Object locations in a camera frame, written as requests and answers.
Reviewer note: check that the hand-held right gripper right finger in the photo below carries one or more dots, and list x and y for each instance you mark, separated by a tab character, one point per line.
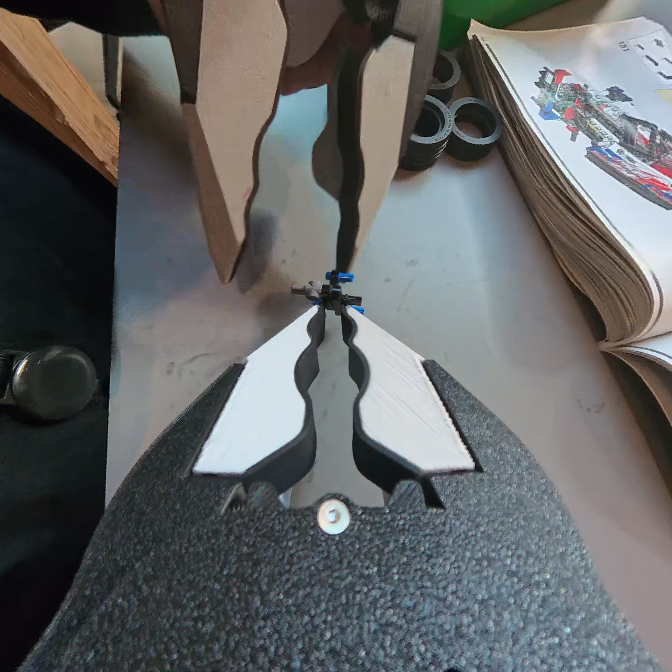
414	414

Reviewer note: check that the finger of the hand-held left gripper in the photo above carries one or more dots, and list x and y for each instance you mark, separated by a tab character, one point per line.
236	105
388	115

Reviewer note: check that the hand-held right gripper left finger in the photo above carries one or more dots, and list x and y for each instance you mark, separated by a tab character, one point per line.
252	414

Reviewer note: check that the black connector with blue pin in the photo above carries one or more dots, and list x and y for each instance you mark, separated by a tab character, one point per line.
332	294

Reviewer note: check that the grey desk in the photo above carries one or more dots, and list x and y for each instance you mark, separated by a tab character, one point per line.
472	262

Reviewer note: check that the person's left hand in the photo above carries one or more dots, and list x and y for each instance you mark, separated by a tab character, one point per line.
315	78

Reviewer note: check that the ribbed black rubber tyre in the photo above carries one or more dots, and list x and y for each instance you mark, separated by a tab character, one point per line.
428	152

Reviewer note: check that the green plastic bin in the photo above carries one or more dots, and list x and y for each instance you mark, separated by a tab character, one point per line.
472	21

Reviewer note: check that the wooden furniture piece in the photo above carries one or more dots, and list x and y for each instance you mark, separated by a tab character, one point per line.
52	94

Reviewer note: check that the open building instruction book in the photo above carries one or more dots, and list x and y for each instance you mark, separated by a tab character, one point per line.
593	173

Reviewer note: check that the person's black clothing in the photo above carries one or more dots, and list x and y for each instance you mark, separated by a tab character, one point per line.
52	262

